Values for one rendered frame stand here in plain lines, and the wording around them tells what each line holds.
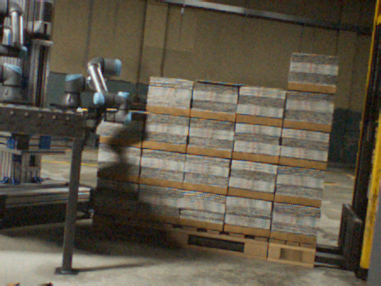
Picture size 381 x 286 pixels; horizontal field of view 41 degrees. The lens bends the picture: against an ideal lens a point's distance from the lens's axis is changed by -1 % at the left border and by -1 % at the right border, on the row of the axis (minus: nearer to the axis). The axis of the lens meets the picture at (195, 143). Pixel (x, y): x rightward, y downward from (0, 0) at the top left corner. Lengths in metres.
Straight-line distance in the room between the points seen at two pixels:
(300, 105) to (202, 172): 0.73
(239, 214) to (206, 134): 0.54
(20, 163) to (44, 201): 0.35
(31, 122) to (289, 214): 1.62
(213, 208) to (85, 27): 7.17
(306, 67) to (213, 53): 7.16
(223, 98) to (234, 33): 7.26
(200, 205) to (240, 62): 7.34
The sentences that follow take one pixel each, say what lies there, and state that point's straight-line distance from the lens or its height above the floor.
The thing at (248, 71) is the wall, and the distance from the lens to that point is 10.48.
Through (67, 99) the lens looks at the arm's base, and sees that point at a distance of 3.84.
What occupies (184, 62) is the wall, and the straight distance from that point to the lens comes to 10.16.
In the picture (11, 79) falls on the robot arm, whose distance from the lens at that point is 3.57.
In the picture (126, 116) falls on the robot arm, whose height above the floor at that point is 0.80.
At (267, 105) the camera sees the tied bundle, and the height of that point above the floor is 0.96.
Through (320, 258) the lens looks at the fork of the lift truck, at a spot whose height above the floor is 0.06.
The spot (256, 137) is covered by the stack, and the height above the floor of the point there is 0.75.
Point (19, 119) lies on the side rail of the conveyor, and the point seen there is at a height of 0.75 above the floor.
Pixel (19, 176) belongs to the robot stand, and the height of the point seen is 0.28.
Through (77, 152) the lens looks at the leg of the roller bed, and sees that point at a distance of 2.61.
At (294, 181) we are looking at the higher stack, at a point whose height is 0.51.
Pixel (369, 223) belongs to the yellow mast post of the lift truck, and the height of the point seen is 0.35.
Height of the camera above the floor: 0.88
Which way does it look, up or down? 4 degrees down
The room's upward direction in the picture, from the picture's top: 6 degrees clockwise
